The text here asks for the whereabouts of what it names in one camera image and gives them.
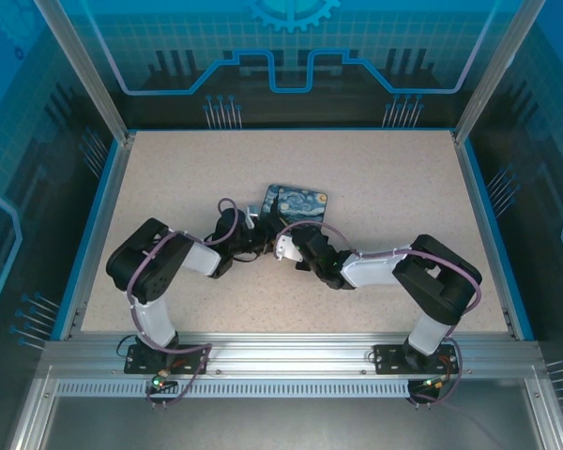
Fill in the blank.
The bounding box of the starry night print tin box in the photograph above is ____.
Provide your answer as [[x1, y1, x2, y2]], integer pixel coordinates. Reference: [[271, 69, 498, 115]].
[[257, 183, 332, 235]]

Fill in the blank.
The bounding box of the blue table side trim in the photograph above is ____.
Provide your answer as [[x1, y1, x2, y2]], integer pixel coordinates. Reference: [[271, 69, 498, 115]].
[[55, 138, 123, 341], [462, 138, 536, 341]]

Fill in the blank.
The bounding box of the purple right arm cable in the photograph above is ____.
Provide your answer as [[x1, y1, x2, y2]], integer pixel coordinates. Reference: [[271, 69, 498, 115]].
[[274, 220, 483, 409]]

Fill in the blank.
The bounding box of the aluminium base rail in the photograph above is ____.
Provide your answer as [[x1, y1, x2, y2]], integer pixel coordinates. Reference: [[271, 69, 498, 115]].
[[41, 330, 545, 381]]

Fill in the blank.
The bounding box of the aluminium table side rail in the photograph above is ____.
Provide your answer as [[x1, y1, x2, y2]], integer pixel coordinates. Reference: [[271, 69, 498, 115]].
[[452, 133, 520, 337], [68, 133, 137, 341]]

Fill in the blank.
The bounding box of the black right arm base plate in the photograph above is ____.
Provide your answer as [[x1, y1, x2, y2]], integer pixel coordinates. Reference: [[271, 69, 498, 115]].
[[373, 344, 456, 376]]

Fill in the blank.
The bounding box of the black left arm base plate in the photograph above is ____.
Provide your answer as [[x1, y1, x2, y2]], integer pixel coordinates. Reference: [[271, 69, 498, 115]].
[[124, 344, 212, 376]]

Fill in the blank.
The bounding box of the slotted grey cable duct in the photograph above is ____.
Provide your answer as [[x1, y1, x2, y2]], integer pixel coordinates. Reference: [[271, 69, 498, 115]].
[[55, 378, 417, 399]]

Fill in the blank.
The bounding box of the aluminium frame post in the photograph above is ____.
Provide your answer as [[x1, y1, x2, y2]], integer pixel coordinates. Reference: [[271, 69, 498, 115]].
[[32, 0, 137, 146], [452, 0, 548, 144]]

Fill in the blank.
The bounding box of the aluminium frame bar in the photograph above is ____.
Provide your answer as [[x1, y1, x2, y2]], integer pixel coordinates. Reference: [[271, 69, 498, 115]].
[[525, 369, 563, 450], [8, 369, 57, 450]]

